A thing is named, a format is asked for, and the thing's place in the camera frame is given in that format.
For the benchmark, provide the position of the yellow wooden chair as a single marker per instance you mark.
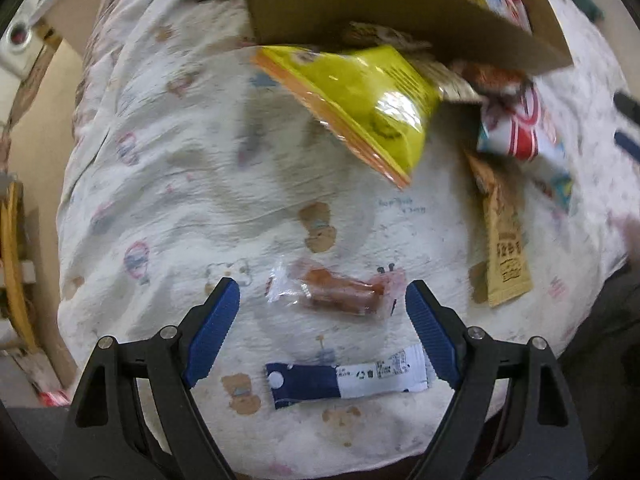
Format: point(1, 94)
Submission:
point(12, 260)

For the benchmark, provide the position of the brown floor mat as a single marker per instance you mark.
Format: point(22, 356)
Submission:
point(32, 80)

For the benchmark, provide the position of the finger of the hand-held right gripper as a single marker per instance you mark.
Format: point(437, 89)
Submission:
point(629, 107)
point(630, 145)

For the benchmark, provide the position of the clear sausage snack packet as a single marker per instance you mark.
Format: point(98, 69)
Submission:
point(335, 290)

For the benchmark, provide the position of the navy white snack bar packet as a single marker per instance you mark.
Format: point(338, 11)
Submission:
point(320, 380)

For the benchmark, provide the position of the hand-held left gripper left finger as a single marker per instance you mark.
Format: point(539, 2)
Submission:
point(212, 332)

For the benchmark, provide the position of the red wrapper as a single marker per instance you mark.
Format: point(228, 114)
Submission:
point(52, 399)

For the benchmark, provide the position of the beige snack bar packet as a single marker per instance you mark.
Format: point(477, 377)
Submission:
point(505, 240)

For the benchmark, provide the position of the yellow snack packet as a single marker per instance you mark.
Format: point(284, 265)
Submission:
point(370, 105)

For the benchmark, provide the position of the red white striped snack packet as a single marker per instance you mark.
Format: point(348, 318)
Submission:
point(520, 135)

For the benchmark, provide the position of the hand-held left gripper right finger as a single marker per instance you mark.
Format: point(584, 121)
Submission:
point(432, 335)

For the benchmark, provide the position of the person's grey pants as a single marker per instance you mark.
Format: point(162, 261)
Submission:
point(605, 340)

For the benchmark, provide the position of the orange brown snack packet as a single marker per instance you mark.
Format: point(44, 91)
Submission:
point(495, 75)

